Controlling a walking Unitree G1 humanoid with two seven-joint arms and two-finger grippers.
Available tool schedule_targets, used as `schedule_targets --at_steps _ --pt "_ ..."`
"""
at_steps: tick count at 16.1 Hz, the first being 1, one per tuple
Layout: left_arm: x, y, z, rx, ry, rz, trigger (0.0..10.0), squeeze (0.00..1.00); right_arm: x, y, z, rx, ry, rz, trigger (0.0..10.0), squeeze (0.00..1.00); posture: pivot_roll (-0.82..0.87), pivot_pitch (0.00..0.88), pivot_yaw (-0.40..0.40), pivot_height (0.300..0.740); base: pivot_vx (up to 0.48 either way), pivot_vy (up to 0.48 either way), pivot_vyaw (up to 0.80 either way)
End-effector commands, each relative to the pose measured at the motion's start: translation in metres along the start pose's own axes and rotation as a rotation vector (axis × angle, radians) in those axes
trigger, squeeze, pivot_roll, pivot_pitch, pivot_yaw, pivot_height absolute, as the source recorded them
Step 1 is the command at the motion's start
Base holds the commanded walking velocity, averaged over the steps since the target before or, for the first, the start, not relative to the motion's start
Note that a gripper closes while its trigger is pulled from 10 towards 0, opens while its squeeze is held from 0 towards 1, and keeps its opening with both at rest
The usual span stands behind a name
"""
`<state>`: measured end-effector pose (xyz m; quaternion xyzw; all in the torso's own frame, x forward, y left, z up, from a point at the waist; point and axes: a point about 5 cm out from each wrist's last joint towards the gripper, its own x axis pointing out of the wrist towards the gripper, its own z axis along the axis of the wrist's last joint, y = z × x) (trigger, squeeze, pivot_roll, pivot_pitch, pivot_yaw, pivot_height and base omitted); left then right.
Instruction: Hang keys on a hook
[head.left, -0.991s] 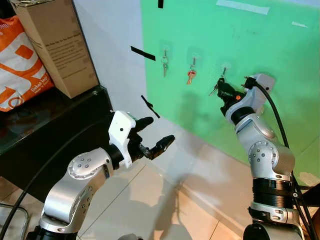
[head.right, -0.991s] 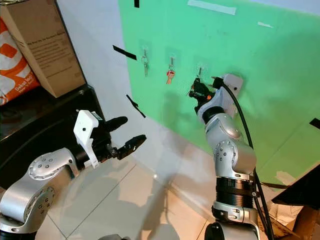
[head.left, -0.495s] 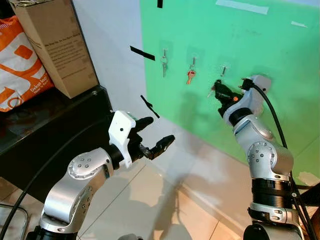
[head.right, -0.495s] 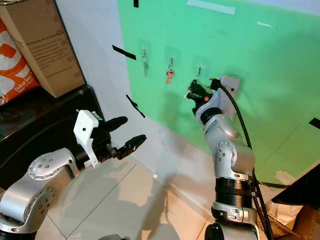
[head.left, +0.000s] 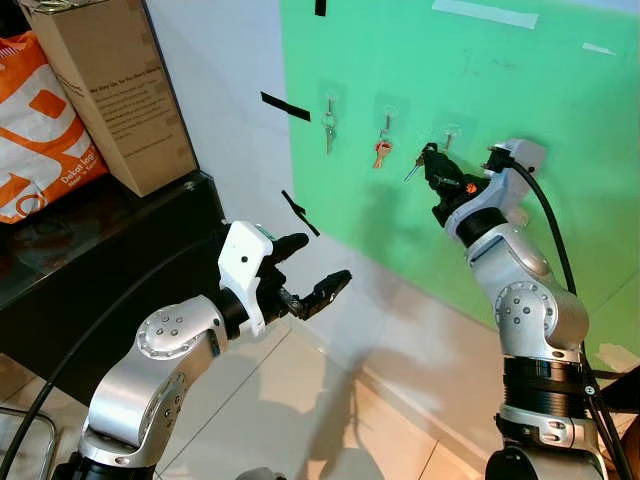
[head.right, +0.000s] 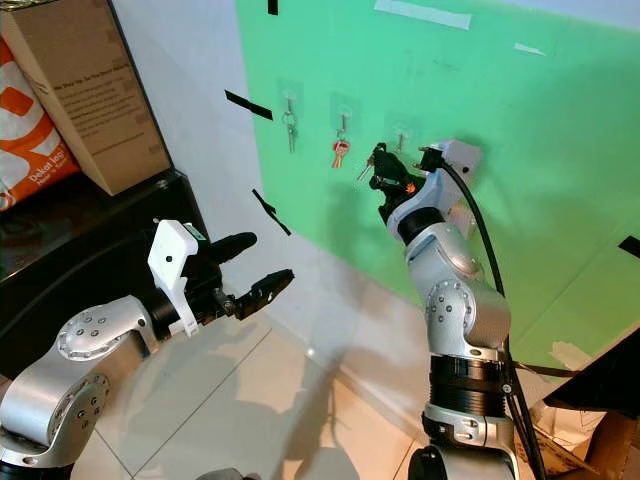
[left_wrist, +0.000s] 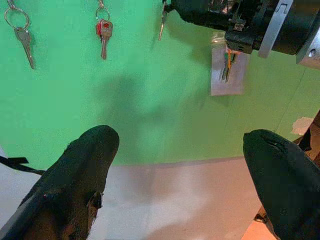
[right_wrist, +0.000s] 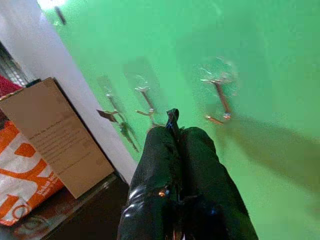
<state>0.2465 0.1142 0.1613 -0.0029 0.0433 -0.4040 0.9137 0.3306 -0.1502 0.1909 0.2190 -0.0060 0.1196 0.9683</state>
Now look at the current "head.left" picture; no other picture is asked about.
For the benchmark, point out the black tape strip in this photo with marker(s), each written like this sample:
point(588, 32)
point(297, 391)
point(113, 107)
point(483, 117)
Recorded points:
point(300, 213)
point(286, 107)
point(320, 7)

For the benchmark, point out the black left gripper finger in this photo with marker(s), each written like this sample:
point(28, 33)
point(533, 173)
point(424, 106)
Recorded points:
point(288, 245)
point(322, 293)

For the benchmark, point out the single silver key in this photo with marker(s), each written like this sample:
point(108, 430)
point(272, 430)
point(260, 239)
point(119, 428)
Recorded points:
point(414, 170)

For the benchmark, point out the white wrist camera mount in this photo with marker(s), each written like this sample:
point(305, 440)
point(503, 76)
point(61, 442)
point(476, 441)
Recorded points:
point(525, 155)
point(243, 265)

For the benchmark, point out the black table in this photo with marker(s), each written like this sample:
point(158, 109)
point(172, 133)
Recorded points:
point(615, 392)

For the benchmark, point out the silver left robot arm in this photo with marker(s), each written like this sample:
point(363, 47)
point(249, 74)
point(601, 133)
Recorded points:
point(150, 370)

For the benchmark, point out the chrome frame chair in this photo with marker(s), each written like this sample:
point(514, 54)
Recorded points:
point(45, 430)

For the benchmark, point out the green wall sheet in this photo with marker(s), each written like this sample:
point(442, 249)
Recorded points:
point(560, 110)

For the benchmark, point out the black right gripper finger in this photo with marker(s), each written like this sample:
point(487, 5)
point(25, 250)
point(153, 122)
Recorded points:
point(441, 183)
point(434, 158)

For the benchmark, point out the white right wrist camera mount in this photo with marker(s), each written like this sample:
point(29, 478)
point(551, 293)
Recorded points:
point(525, 155)

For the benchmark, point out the small white tape strip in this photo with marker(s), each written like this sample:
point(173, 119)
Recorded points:
point(600, 48)

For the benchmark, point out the orange and white bag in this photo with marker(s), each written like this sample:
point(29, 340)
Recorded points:
point(40, 140)

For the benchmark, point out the grey robot foot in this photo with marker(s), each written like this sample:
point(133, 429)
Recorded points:
point(260, 474)

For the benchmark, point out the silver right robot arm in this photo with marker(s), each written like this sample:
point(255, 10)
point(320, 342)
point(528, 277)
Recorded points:
point(530, 310)

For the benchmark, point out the long white tape strip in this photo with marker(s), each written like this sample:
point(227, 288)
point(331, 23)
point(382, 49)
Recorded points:
point(485, 13)

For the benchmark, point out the brown cardboard box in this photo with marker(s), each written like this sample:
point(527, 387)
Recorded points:
point(120, 90)

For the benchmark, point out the black glossy cabinet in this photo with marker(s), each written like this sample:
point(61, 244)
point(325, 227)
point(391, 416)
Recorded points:
point(90, 270)

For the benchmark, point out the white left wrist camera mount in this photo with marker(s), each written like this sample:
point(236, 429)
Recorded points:
point(243, 265)

